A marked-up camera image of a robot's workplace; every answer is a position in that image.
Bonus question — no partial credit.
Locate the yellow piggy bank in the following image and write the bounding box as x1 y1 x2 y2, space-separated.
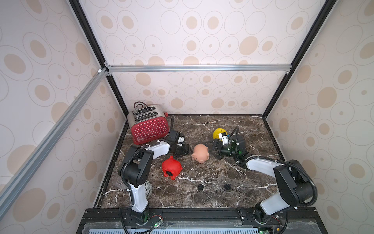
213 128 227 140

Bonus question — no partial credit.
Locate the red piggy bank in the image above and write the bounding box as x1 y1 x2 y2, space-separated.
162 156 183 180

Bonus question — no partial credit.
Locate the pink piggy bank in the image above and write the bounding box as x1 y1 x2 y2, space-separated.
191 144 210 164

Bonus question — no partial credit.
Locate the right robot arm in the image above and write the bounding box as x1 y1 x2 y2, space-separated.
205 134 318 222

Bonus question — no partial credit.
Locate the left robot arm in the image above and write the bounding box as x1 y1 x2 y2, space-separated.
118 130 191 214

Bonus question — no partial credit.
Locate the red metal toaster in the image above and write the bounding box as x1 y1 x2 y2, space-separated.
127 101 170 145

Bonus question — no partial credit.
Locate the speckled stone egg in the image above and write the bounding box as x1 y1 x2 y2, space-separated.
144 180 153 199

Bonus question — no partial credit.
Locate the clear glass cup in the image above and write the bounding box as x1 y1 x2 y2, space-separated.
112 173 127 190

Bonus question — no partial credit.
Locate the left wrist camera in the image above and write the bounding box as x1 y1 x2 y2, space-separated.
177 136 185 144

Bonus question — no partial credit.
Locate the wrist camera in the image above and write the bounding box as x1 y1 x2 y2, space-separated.
177 136 185 144
218 132 229 146

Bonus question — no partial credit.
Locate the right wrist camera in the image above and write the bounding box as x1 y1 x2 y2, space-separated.
218 132 229 146

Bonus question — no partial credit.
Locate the horizontal aluminium rail back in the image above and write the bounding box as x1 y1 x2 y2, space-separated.
108 64 292 72

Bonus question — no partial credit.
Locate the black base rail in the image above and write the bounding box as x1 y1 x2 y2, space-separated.
77 208 327 234

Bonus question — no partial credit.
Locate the diagonal aluminium rail left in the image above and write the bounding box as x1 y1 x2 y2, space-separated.
1 67 109 219

